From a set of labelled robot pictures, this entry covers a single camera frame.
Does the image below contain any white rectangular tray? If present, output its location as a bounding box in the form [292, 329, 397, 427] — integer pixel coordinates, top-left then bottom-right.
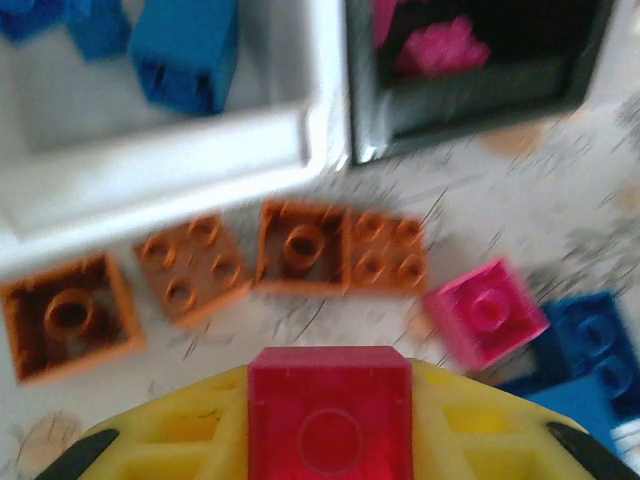
[0, 0, 346, 271]

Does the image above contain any blue lego brick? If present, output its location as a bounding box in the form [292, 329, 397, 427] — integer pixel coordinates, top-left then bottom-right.
[494, 290, 640, 451]
[127, 0, 241, 117]
[0, 0, 56, 44]
[64, 0, 134, 64]

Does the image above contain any black rectangular bin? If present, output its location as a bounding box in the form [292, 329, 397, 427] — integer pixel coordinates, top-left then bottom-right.
[344, 0, 619, 166]

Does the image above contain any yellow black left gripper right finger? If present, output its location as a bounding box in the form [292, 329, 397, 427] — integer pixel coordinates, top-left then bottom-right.
[409, 359, 634, 480]

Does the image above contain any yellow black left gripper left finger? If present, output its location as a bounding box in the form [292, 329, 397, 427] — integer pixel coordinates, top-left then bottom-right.
[32, 367, 251, 480]

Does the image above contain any orange lego brick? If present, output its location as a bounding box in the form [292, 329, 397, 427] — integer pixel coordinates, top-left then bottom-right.
[0, 252, 149, 384]
[254, 199, 351, 296]
[132, 212, 251, 329]
[344, 209, 429, 296]

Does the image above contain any pink lego brick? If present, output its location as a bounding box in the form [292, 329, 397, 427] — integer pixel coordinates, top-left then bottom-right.
[394, 14, 491, 79]
[372, 0, 401, 49]
[247, 345, 414, 480]
[422, 257, 551, 371]

